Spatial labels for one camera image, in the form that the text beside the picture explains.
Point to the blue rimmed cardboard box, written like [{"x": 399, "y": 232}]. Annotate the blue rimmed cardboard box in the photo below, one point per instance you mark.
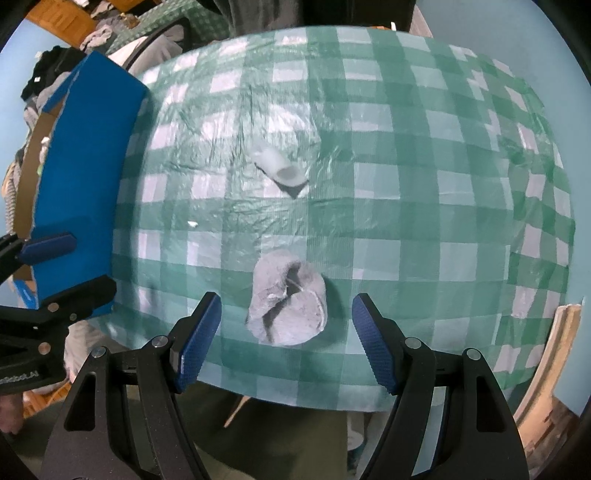
[{"x": 92, "y": 161}]

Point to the light grey sock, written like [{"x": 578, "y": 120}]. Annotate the light grey sock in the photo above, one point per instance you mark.
[{"x": 295, "y": 314}]

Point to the white bed sheet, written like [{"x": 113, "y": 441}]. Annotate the white bed sheet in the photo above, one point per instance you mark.
[{"x": 157, "y": 46}]

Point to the grey quilt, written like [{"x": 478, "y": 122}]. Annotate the grey quilt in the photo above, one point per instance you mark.
[{"x": 34, "y": 110}]

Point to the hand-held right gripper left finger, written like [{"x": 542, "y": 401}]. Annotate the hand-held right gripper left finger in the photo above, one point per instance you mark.
[{"x": 198, "y": 341}]

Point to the green checkered tablecloth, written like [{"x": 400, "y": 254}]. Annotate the green checkered tablecloth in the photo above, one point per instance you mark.
[
  {"x": 184, "y": 18},
  {"x": 415, "y": 184}
]

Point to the grey white clothes pile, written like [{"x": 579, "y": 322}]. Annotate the grey white clothes pile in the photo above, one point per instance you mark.
[{"x": 97, "y": 39}]

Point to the wooden cabinet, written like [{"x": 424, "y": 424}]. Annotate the wooden cabinet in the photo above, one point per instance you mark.
[{"x": 60, "y": 18}]

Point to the wooden board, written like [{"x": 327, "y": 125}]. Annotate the wooden board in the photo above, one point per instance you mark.
[{"x": 554, "y": 360}]

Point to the small white sock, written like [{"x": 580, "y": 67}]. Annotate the small white sock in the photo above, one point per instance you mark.
[{"x": 277, "y": 164}]

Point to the black clothes pile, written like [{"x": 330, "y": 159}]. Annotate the black clothes pile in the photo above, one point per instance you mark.
[{"x": 51, "y": 69}]

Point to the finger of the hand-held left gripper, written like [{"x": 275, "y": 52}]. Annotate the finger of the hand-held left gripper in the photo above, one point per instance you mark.
[
  {"x": 78, "y": 300},
  {"x": 46, "y": 248}
]

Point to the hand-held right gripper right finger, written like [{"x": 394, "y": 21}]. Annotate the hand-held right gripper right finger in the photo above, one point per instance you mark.
[{"x": 374, "y": 346}]

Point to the person's olive trousers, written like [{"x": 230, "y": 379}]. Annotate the person's olive trousers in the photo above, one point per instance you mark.
[{"x": 277, "y": 443}]

